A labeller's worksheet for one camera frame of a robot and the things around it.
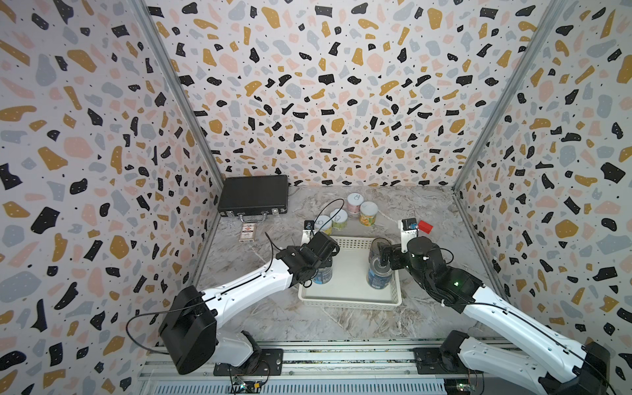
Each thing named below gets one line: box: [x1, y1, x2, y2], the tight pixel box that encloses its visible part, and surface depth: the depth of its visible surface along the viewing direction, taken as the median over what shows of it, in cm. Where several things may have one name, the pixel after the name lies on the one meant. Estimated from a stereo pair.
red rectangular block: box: [418, 219, 434, 235], surface depth 108 cm
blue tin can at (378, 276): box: [366, 255, 395, 290], surface depth 85 cm
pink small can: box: [346, 192, 365, 216], surface depth 112 cm
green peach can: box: [358, 200, 379, 228], surface depth 108 cm
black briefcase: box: [217, 174, 289, 224], surface depth 123 cm
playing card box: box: [238, 222, 257, 243], surface depth 105 cm
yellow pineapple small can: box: [314, 214, 333, 237], surface depth 104 cm
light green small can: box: [329, 208, 349, 231], surface depth 105 cm
